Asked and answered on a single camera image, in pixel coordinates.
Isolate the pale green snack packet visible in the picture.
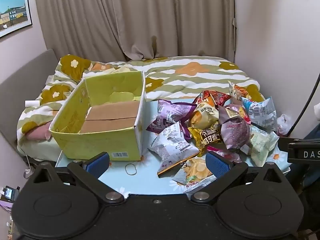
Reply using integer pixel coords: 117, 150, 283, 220
249, 125, 280, 167

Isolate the rubber band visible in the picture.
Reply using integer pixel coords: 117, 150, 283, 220
125, 163, 138, 176

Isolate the framed wall picture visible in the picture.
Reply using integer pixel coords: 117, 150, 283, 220
0, 0, 33, 39

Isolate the pink snack packet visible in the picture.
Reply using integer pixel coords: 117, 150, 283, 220
206, 146, 241, 163

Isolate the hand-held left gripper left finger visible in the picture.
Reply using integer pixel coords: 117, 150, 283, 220
29, 151, 125, 204

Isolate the white and orange noodle packet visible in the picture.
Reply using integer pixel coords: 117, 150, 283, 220
228, 81, 250, 101

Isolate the beige curtain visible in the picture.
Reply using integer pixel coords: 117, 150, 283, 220
34, 0, 237, 62

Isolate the yellow-green cardboard box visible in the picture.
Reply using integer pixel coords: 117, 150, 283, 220
49, 71, 146, 161

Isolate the grey headboard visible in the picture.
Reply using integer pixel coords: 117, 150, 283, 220
0, 48, 57, 162

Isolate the green-edged potato chip packet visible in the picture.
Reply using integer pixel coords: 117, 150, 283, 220
171, 158, 217, 194

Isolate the white barcode snack packet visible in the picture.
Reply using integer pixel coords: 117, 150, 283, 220
147, 121, 201, 176

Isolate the dark yellow cocoa packet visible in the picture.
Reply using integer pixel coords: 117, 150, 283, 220
187, 127, 222, 153

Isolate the purple cake packet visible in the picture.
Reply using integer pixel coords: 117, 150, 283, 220
146, 99, 197, 133

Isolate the light blue snack packet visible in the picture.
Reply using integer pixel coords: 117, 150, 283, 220
241, 96, 278, 132

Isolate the black cable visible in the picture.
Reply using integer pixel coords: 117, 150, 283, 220
287, 72, 320, 137

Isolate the white plastic bag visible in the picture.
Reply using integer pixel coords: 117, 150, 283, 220
276, 113, 292, 137

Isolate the red potato stick packet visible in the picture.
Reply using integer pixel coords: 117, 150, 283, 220
212, 91, 232, 107

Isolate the pink pillow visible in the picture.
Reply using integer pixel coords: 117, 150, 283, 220
26, 124, 52, 141

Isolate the white charging cable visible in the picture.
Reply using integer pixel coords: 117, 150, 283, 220
22, 149, 34, 179

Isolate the floral striped blanket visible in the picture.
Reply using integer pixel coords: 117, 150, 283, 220
16, 54, 267, 162

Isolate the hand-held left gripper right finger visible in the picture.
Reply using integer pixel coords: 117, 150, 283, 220
190, 151, 288, 204

